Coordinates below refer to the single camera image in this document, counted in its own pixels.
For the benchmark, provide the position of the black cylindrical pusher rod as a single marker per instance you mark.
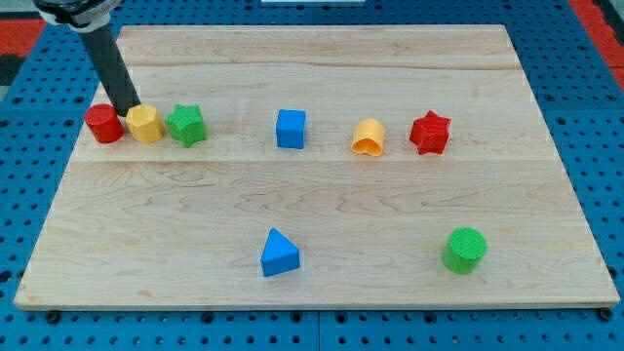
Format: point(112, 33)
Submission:
point(111, 69)

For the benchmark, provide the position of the white black robot wrist flange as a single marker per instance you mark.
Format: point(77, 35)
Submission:
point(82, 16)

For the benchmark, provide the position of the blue triangle block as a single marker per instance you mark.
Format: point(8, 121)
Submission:
point(279, 255)

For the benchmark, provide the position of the green star block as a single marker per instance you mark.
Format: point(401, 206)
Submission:
point(186, 124)

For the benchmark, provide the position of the red star block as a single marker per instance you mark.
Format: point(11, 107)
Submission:
point(430, 133)

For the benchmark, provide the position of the red cylinder block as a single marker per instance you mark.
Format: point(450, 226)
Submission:
point(102, 120)

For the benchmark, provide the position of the yellow hexagon block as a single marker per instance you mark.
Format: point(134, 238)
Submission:
point(144, 123)

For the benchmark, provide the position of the blue cube block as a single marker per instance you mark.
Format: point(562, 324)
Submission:
point(290, 128)

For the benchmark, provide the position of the light wooden board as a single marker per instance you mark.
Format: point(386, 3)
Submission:
point(159, 226)

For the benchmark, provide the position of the green cylinder block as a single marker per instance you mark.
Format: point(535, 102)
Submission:
point(464, 250)

